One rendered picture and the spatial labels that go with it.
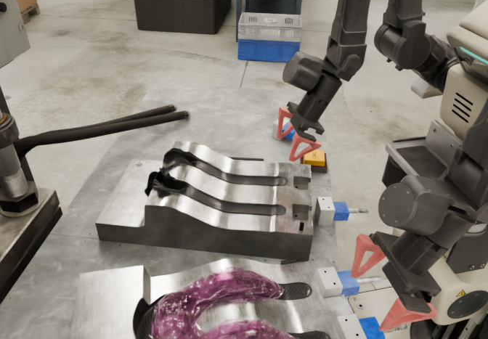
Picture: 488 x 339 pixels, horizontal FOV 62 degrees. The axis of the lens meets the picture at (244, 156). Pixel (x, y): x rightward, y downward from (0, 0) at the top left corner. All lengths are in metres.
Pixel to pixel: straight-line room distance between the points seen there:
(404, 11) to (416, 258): 0.50
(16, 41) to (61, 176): 1.43
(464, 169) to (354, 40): 0.39
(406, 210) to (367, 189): 1.99
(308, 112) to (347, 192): 1.58
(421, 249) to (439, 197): 0.09
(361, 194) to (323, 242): 1.46
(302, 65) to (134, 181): 0.53
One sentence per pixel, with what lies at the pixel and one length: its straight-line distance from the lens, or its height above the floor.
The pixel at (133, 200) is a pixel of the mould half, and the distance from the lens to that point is 1.04.
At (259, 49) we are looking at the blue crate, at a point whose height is 0.12.
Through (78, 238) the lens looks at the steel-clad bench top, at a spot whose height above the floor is 0.80.
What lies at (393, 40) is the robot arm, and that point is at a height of 1.25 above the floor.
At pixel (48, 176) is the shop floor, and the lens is 2.71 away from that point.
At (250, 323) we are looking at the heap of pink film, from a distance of 0.73.
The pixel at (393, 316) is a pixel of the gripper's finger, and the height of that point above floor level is 1.04.
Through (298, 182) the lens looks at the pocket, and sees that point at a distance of 1.07.
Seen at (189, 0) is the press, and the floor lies 0.37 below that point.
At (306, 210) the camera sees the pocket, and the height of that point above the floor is 0.87.
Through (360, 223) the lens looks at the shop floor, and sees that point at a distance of 2.28.
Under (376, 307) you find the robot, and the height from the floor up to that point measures 0.28.
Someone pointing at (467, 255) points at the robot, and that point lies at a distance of 0.91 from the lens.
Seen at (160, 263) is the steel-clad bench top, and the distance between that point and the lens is 0.97.
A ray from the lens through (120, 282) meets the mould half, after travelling 0.81.
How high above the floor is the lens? 1.54
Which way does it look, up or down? 35 degrees down
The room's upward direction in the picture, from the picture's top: 2 degrees clockwise
